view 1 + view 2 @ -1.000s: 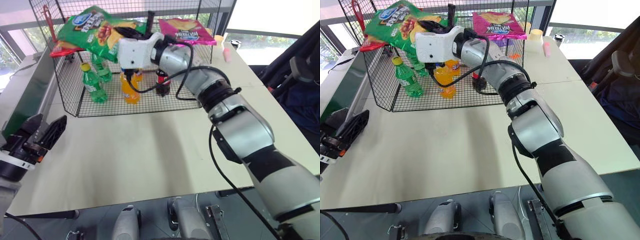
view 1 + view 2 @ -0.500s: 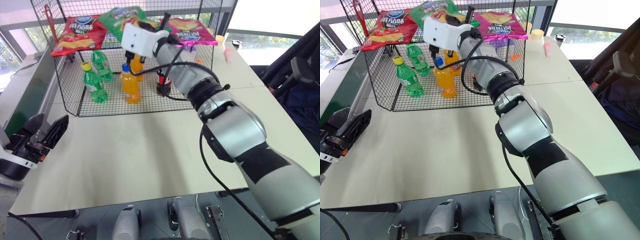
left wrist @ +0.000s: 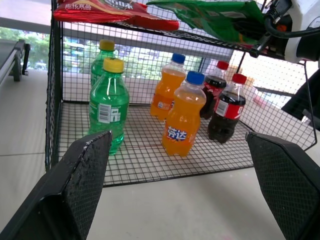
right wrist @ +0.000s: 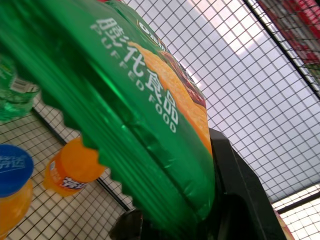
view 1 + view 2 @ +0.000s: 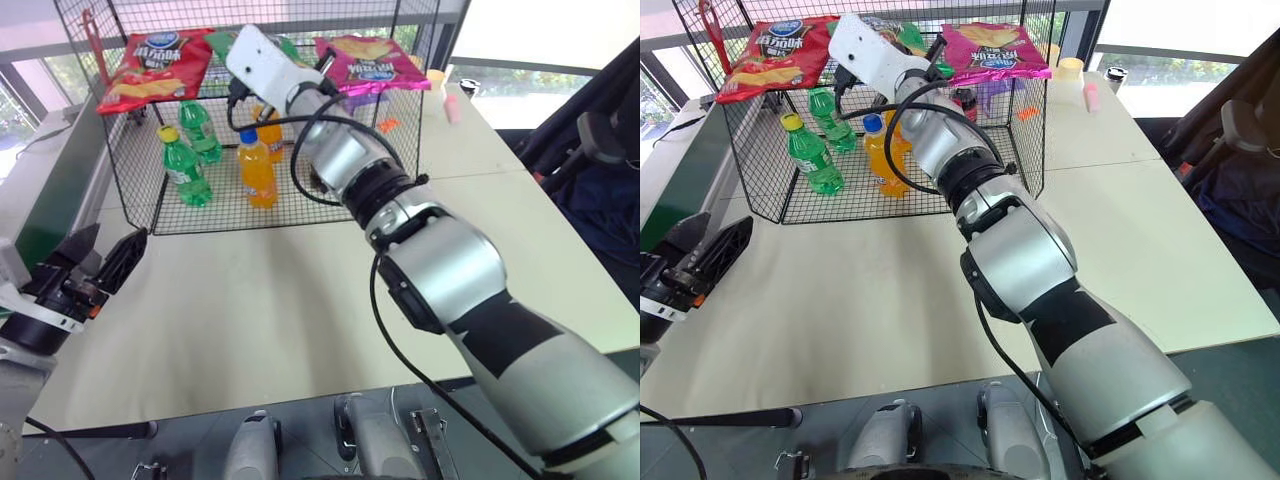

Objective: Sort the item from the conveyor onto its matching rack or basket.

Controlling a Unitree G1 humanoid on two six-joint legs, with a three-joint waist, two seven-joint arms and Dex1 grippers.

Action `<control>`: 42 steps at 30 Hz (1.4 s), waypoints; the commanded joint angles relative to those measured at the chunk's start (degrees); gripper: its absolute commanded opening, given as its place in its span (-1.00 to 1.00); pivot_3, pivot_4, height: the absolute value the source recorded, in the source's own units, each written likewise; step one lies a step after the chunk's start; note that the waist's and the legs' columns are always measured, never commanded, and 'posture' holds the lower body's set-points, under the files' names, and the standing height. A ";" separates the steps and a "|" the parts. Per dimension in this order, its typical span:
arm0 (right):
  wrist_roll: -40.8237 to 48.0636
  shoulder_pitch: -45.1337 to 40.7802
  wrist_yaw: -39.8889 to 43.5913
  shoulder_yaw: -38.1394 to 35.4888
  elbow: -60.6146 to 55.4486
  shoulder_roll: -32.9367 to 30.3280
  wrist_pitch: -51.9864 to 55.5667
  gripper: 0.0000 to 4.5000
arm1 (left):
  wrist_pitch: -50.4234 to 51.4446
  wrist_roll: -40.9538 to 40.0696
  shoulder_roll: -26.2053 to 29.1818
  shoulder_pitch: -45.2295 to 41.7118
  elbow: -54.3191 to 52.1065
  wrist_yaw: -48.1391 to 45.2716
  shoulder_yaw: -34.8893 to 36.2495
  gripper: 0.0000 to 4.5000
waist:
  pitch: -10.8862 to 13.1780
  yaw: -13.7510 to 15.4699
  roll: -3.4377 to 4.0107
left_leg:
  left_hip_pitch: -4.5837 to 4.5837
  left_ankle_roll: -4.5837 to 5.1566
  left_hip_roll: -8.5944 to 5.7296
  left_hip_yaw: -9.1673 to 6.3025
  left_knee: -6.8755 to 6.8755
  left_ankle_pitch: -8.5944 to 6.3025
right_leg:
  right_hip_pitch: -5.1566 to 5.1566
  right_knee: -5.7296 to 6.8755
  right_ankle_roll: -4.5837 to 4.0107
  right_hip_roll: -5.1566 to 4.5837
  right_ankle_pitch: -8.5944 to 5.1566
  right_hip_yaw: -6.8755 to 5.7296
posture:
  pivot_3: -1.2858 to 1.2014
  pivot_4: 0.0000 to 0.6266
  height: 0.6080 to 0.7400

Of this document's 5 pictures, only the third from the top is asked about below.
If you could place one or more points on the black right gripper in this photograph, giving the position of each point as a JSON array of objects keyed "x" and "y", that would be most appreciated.
[{"x": 302, "y": 102}]

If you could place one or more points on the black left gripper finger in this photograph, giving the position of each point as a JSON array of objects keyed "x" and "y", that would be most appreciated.
[{"x": 50, "y": 200}]

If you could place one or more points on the cola bottle red cap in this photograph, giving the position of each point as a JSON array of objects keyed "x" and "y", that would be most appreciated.
[
  {"x": 225, "y": 117},
  {"x": 212, "y": 87}
]

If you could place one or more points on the green soda bottle yellow cap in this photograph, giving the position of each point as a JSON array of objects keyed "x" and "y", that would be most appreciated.
[
  {"x": 98, "y": 65},
  {"x": 110, "y": 105}
]

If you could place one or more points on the orange soda bottle blue cap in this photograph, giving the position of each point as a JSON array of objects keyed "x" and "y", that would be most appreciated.
[
  {"x": 165, "y": 87},
  {"x": 182, "y": 120}
]

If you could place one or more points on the green potato chip bag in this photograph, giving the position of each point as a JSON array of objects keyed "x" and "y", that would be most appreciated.
[{"x": 212, "y": 17}]

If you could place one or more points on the red potato chip bag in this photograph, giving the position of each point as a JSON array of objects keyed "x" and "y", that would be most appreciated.
[{"x": 100, "y": 13}]

